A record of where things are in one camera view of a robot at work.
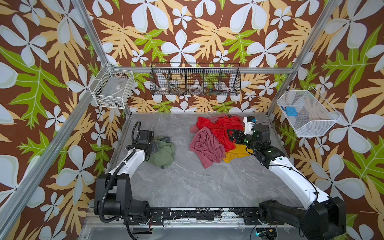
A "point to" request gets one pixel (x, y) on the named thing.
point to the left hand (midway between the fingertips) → (149, 145)
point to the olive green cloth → (164, 156)
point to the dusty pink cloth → (207, 147)
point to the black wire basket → (197, 79)
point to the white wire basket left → (112, 87)
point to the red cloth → (220, 128)
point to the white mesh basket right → (310, 115)
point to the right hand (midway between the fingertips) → (231, 130)
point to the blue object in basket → (291, 111)
